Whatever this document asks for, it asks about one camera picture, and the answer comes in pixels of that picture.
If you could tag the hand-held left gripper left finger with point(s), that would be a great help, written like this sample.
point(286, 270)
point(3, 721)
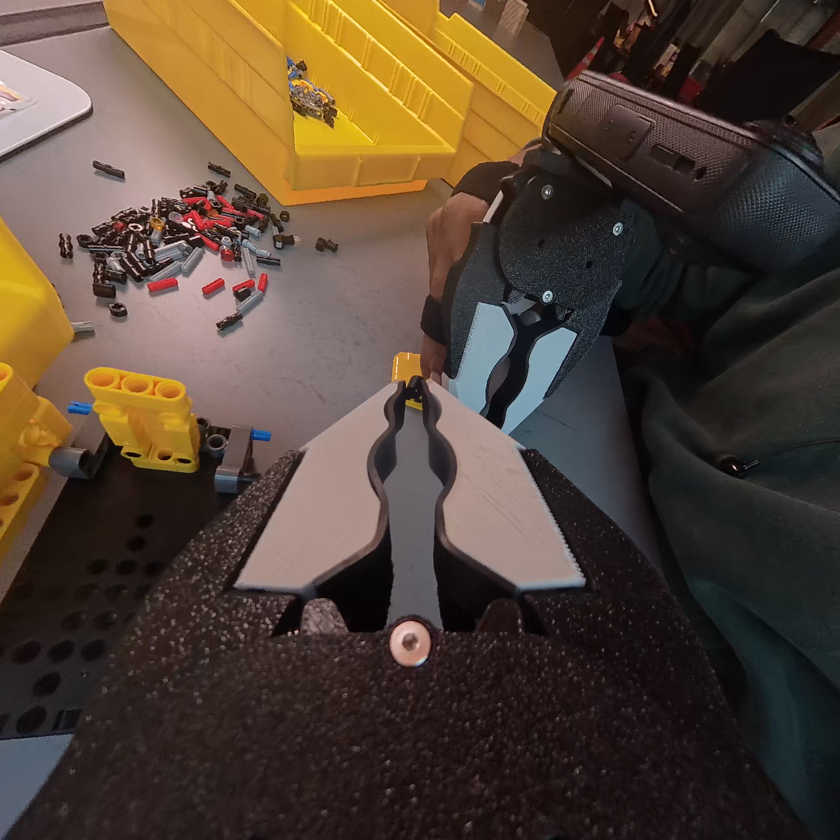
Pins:
point(315, 518)

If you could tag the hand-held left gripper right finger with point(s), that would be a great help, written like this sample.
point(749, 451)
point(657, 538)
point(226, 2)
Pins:
point(505, 518)

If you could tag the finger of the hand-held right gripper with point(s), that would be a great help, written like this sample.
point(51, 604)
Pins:
point(479, 354)
point(538, 374)

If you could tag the yellow lego panel assembly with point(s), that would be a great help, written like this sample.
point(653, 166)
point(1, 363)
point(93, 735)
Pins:
point(401, 367)

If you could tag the person's right forearm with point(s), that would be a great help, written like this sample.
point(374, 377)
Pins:
point(682, 289)

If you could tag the heap of mixed lego parts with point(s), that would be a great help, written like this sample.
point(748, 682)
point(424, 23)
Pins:
point(312, 98)

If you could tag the pile of lego pins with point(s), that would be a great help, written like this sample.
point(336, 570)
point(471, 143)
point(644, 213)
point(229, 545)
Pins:
point(164, 236)

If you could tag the lego instruction booklet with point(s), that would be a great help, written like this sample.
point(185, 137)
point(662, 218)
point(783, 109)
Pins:
point(10, 98)

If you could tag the person's right hand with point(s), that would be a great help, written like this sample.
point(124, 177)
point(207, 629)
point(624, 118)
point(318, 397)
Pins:
point(446, 243)

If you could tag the orange traffic cone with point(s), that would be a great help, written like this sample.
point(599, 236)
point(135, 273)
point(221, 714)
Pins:
point(590, 59)

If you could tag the black perforated base block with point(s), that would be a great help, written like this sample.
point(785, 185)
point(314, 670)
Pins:
point(98, 623)

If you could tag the white board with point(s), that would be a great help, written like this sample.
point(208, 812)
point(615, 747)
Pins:
point(46, 105)

